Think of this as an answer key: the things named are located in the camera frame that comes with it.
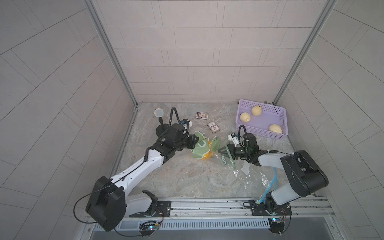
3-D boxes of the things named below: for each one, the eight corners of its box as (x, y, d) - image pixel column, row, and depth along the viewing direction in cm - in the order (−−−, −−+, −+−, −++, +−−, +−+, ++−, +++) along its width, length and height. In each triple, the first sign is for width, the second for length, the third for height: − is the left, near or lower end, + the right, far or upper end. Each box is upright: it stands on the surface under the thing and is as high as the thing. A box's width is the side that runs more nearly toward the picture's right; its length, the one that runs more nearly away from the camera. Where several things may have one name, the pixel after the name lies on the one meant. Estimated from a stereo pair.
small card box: (196, 119, 109) (196, 117, 107) (196, 113, 113) (196, 111, 111) (208, 119, 109) (208, 117, 107) (208, 113, 113) (208, 111, 111)
